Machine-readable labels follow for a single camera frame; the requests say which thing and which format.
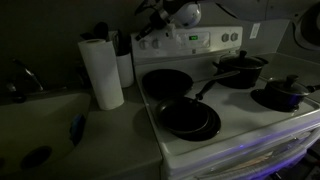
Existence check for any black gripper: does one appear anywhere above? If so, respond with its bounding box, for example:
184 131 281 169
134 8 170 43

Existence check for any white electric stove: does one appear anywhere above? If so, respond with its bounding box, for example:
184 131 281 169
130 26 320 180

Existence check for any black kitchen utensil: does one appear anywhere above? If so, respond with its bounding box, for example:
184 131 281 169
111 28 132 57

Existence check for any white utensil holder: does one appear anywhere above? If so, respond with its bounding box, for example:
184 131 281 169
115 51 135 89

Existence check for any black spatula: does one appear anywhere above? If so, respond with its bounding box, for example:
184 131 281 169
79 21 110 42

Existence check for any white paper towel roll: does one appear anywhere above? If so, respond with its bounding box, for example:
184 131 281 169
77 38 125 111

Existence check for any large black pot lid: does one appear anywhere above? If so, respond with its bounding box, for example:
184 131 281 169
218 49 268 70

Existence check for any large black pot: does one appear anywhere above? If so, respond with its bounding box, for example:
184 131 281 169
212 56 270 90

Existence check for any blue sponge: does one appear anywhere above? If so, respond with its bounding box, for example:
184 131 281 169
68 113 86 147

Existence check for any chrome sink faucet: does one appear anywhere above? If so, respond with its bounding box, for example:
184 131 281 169
11 58 45 92

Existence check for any dark sink sprayer knob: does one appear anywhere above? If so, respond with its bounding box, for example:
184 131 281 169
5 81 28 104

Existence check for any white kitchen sink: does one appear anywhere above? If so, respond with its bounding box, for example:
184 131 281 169
0 90 92 178

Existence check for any small black saucepan lid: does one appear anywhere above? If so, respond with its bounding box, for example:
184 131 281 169
266 74 312 98

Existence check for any small black saucepan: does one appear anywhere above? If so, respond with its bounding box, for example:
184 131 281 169
264 83 320 112

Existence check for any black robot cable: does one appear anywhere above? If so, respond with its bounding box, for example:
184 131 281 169
133 0 155 17

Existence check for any black pan with grey handle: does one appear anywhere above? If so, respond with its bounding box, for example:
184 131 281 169
141 68 241 100

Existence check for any white wall outlet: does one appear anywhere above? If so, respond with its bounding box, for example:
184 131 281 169
249 22 261 40

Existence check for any white oven door handle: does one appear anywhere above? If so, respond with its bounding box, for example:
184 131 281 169
194 128 320 180

